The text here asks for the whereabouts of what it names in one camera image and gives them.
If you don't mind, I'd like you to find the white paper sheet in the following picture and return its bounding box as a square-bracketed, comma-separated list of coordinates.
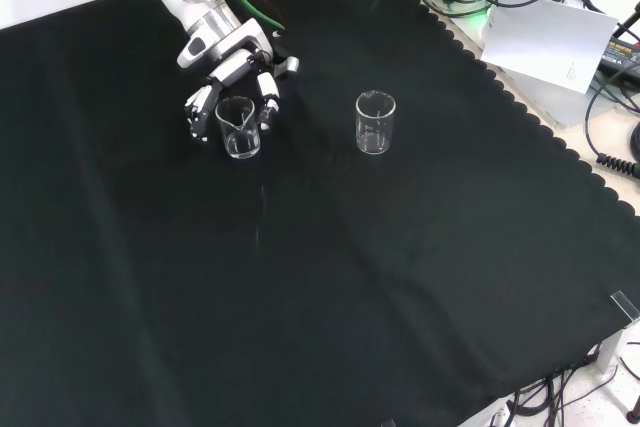
[479, 0, 620, 96]

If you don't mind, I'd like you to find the black coiled cable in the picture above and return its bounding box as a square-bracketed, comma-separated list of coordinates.
[595, 151, 640, 177]

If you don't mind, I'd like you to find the black bench cloth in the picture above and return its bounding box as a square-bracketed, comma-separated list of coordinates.
[0, 0, 640, 427]

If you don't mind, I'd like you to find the black power adapter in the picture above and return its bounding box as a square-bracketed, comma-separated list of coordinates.
[598, 29, 640, 76]

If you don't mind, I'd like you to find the clear tape clip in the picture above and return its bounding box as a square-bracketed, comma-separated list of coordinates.
[609, 290, 640, 322]

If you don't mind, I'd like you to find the clear glass beaker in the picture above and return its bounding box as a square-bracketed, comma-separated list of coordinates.
[355, 89, 398, 157]
[214, 96, 262, 161]

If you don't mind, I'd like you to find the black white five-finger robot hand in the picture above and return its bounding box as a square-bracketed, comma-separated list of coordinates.
[176, 19, 301, 145]

